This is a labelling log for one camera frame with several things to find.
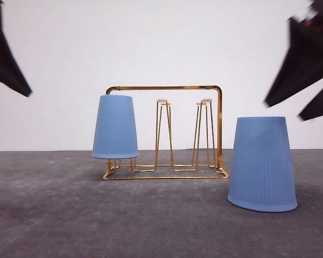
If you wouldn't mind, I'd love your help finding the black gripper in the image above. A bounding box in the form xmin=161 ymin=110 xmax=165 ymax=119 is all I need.
xmin=265 ymin=0 xmax=323 ymax=107

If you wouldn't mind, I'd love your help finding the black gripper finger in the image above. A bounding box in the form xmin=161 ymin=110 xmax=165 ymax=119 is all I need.
xmin=298 ymin=89 xmax=323 ymax=121

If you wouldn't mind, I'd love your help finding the black gripper finger at image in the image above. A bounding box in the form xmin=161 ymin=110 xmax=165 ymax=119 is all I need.
xmin=0 ymin=0 xmax=32 ymax=97

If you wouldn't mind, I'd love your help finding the blue ribbed cup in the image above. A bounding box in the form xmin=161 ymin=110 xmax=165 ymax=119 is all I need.
xmin=227 ymin=116 xmax=298 ymax=212
xmin=93 ymin=95 xmax=139 ymax=159

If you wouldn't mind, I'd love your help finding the gold wire cup rack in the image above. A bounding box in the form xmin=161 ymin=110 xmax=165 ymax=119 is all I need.
xmin=103 ymin=85 xmax=229 ymax=180

